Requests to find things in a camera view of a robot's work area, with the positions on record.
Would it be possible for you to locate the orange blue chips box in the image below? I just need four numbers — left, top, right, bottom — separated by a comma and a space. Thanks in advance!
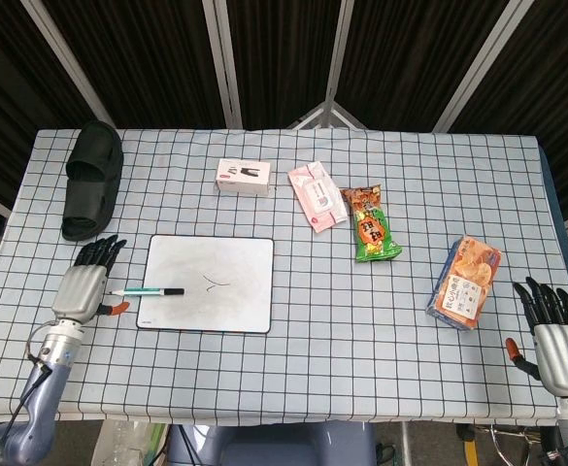
425, 235, 503, 332

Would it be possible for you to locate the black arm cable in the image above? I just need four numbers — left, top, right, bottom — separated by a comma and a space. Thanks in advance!
2, 353, 54, 433

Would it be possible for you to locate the checkered light blue tablecloth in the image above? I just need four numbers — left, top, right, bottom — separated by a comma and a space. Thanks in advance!
0, 126, 568, 428

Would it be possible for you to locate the pink wet wipes pack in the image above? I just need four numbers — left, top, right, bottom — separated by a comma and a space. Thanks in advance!
287, 162, 349, 234

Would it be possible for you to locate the green orange snack bag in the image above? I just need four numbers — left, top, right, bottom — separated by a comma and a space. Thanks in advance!
340, 183, 404, 264

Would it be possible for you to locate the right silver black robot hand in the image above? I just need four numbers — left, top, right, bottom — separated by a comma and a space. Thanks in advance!
504, 276, 568, 395

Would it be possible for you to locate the white screen frame post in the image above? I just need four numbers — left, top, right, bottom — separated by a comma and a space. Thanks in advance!
431, 0, 537, 133
20, 0, 117, 130
325, 0, 355, 106
204, 0, 244, 130

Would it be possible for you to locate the small white printed box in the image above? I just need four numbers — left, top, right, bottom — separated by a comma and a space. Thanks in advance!
215, 158, 273, 198

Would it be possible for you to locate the white screen foot bracket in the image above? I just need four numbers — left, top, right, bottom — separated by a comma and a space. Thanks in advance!
287, 100, 368, 131

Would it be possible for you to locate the dark pleated screen fabric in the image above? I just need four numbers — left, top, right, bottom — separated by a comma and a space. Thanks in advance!
0, 0, 568, 244

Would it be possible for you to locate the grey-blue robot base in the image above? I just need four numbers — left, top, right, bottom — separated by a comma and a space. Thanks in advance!
166, 419, 377, 466

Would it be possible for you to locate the black sandal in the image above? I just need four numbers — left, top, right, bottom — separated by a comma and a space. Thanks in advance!
60, 119, 124, 241

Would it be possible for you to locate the green white marker black cap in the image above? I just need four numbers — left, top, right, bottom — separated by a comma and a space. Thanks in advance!
108, 286, 186, 297

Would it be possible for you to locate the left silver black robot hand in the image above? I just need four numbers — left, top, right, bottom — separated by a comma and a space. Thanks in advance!
50, 234, 132, 325

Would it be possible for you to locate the white drawing board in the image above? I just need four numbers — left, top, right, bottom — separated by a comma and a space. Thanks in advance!
136, 234, 275, 335

